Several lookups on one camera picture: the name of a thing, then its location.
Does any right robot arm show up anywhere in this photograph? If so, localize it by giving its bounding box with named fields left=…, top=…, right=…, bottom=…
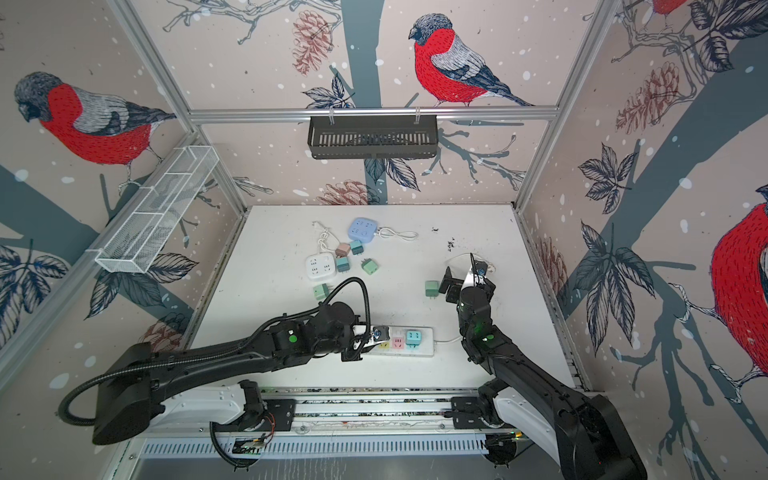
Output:
left=439, top=265, right=648, bottom=479

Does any white wire mesh shelf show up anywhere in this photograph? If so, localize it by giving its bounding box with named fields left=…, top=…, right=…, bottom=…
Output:
left=95, top=145, right=219, bottom=273

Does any black wall basket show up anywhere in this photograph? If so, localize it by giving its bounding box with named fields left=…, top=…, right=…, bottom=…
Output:
left=307, top=115, right=439, bottom=160

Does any pink plug adapter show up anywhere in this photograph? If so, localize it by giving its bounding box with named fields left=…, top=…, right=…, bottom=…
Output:
left=335, top=243, right=351, bottom=258

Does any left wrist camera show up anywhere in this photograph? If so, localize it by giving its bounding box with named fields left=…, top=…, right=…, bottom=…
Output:
left=353, top=325, right=391, bottom=348

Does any white square power socket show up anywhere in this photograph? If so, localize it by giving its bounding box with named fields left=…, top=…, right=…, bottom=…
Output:
left=305, top=252, right=336, bottom=281

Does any long white power strip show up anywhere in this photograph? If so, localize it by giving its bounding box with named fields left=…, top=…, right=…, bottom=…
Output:
left=363, top=326, right=435, bottom=357

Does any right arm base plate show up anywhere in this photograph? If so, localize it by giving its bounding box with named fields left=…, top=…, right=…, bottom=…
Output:
left=450, top=394, right=535, bottom=431

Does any light green plug adapter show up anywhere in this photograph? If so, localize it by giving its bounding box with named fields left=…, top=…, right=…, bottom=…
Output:
left=361, top=259, right=379, bottom=275

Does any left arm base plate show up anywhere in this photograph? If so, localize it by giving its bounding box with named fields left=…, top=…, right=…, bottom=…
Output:
left=210, top=399, right=297, bottom=433

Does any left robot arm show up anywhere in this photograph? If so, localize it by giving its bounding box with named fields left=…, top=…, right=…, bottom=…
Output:
left=57, top=277, right=373, bottom=445

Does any blue square power socket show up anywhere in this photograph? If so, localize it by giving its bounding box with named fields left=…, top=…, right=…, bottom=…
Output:
left=348, top=217, right=379, bottom=244

